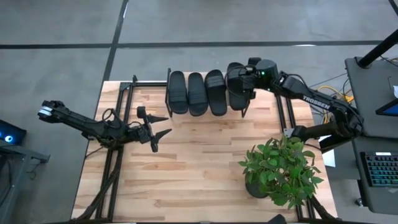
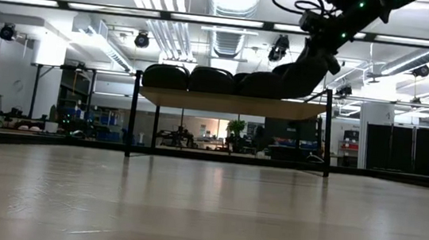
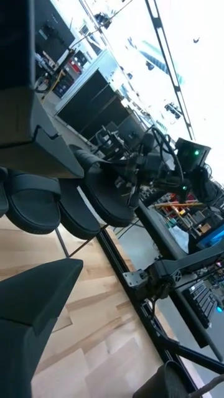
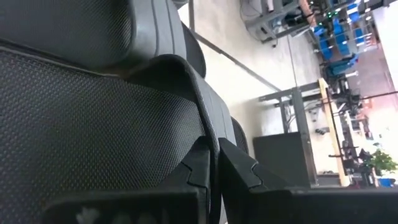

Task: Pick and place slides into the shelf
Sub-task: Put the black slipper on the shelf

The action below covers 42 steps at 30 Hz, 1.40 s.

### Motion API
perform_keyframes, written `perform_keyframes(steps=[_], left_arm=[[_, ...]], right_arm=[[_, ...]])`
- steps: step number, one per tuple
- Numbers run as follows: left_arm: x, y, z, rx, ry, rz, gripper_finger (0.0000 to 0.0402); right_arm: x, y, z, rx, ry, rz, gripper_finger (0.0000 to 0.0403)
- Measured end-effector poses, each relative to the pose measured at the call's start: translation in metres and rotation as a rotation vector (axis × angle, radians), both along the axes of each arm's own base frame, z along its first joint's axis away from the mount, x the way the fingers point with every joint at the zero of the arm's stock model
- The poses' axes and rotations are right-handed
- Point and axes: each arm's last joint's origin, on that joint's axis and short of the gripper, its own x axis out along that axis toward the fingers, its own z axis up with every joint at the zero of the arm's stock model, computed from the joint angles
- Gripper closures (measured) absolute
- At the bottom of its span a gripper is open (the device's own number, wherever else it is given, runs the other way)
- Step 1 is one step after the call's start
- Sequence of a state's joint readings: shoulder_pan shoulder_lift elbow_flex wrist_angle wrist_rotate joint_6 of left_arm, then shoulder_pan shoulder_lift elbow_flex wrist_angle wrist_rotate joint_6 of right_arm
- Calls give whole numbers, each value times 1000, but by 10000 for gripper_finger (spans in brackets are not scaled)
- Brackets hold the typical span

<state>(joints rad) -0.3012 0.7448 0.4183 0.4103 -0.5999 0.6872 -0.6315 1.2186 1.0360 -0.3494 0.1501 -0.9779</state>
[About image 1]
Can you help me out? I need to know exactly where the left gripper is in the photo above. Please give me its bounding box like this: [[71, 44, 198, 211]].
[[133, 106, 173, 154]]

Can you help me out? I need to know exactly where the black rubber slide sandal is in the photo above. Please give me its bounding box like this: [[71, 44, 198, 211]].
[[226, 62, 250, 112], [204, 68, 228, 117], [187, 72, 209, 118], [167, 70, 190, 115]]

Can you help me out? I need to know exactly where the green leafy plant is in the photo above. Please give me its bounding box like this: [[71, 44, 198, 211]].
[[238, 134, 325, 210]]

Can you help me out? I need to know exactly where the black plant pot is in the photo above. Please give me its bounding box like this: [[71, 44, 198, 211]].
[[245, 179, 269, 199]]

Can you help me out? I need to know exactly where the black desk leg bar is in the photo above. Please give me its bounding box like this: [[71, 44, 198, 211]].
[[319, 133, 358, 154]]

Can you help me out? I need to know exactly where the white paper sheet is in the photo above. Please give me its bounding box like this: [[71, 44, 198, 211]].
[[322, 149, 337, 168]]

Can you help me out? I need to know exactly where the grey desk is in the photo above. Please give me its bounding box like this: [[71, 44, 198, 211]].
[[344, 57, 398, 139], [350, 135, 398, 216]]

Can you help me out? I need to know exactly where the black pole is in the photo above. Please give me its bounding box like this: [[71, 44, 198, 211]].
[[356, 29, 398, 68]]

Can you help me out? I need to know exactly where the black rounded object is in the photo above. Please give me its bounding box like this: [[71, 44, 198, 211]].
[[268, 213, 288, 224]]

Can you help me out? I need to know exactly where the tablet with blue screen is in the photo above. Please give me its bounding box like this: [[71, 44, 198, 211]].
[[375, 98, 398, 118]]

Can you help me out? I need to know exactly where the computer case blue light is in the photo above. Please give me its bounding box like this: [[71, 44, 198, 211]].
[[0, 119, 27, 146]]

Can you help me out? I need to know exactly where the backlit computer keyboard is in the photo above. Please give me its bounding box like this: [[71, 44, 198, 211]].
[[360, 151, 398, 188]]

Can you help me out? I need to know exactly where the black aluminium rig frame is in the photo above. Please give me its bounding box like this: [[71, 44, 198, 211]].
[[70, 74, 338, 224]]

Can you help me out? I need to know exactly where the yellow cable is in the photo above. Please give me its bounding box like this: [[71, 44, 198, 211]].
[[317, 85, 354, 125]]

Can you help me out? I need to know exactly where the grey metal desk frame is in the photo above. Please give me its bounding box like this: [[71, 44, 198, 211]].
[[0, 139, 51, 224]]

